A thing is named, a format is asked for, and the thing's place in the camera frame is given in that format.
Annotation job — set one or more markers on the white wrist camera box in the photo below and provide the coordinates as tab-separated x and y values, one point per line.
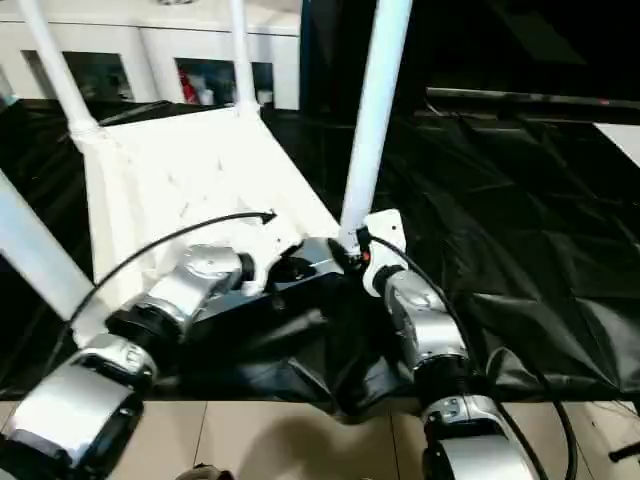
387	235
272	240

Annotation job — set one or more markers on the white plastic table leg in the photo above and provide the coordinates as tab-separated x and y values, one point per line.
65	75
244	60
375	110
35	235

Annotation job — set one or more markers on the metal rod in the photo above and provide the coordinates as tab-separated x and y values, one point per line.
525	96

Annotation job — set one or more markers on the black backdrop cloth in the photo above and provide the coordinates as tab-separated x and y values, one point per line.
500	45

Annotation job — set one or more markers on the white plastic table top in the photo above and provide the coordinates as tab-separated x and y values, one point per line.
200	165

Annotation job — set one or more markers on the black plastic sheet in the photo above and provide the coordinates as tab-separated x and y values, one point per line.
525	225

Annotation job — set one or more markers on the black table frame leg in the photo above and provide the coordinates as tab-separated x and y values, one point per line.
625	454

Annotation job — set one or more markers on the white glass-door cabinet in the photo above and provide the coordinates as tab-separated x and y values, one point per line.
150	35

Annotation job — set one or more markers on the small grey patterned ornament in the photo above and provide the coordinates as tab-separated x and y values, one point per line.
175	2

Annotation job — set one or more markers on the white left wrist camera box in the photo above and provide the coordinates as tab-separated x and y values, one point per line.
272	240

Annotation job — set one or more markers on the white flat board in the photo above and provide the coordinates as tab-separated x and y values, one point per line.
622	142

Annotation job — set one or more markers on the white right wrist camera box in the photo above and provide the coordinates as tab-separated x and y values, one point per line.
387	235

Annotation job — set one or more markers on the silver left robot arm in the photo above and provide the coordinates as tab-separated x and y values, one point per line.
170	290

